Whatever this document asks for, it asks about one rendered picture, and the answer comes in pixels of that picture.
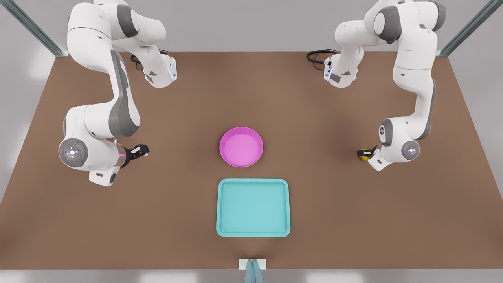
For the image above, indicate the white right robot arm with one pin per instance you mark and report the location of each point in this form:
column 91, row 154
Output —
column 98, row 118

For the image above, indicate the pink round plate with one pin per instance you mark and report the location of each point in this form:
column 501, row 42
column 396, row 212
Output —
column 241, row 147

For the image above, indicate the orange fruit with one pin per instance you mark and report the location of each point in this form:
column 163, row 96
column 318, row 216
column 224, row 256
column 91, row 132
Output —
column 365, row 155

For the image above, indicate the teal rectangular tray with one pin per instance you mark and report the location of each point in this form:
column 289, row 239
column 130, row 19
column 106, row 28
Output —
column 253, row 208

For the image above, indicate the silver frame post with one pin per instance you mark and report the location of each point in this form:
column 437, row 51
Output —
column 467, row 29
column 252, row 271
column 33, row 29

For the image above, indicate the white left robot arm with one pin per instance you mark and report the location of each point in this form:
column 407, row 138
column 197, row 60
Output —
column 416, row 78

